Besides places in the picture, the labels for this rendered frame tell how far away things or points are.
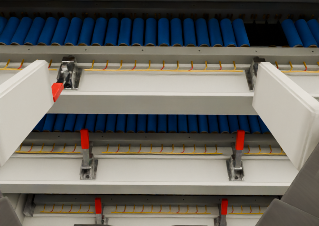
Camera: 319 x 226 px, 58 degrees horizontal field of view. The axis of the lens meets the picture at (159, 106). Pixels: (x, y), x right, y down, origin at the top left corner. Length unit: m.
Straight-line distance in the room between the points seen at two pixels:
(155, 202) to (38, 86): 0.54
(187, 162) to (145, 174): 0.08
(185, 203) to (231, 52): 0.39
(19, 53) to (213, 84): 0.28
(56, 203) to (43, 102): 0.57
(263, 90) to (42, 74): 0.13
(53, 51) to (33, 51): 0.03
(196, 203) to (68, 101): 0.40
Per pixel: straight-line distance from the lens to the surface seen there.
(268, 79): 0.17
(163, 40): 0.45
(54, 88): 0.37
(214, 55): 0.43
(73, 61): 0.42
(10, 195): 0.70
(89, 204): 0.72
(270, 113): 0.17
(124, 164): 0.55
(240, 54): 0.43
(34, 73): 0.17
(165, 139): 0.54
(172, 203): 0.69
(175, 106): 0.42
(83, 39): 0.46
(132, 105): 0.42
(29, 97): 0.17
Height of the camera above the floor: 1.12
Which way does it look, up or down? 37 degrees down
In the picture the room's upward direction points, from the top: straight up
